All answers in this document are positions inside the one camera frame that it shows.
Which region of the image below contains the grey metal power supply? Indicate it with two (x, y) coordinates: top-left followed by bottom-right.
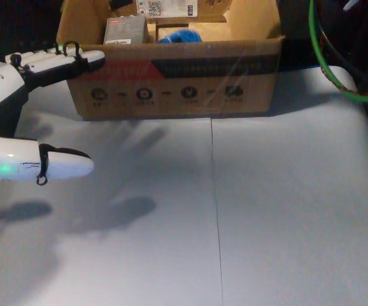
(103, 16), (150, 46)

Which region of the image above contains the blue cable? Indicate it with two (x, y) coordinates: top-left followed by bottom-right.
(156, 29), (203, 44)

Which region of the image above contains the brown cardboard box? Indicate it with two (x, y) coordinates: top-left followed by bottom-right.
(55, 0), (283, 121)

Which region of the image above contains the light grey table mat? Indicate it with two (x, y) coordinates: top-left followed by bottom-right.
(0, 66), (368, 306)

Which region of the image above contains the green cable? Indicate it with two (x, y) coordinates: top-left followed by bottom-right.
(309, 0), (368, 103)

